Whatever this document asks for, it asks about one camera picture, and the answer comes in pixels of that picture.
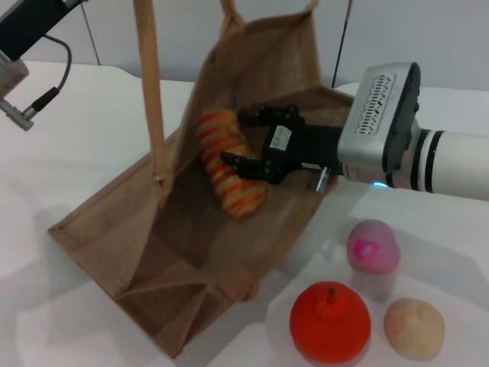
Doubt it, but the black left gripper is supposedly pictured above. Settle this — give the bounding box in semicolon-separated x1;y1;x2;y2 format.
0;0;92;62

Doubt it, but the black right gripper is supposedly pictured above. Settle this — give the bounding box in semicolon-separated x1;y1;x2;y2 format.
219;105;345;185

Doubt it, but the orange striped bread loaf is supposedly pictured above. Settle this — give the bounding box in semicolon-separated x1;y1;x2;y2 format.
196;109;268;219

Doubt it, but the brown burlap tote bag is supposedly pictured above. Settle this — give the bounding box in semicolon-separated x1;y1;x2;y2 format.
47;0;356;359

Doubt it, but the tan egg yolk pastry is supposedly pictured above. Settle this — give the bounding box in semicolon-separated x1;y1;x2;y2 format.
384;297;446;359

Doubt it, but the right wrist silver vented box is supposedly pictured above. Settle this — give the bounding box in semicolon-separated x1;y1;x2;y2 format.
338;60;423;180

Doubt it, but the pink steamed bun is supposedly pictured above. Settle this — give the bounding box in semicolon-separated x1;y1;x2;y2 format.
346;219;402;273

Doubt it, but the red orange persimmon toy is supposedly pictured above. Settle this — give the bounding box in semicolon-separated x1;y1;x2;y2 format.
289;281;371;362

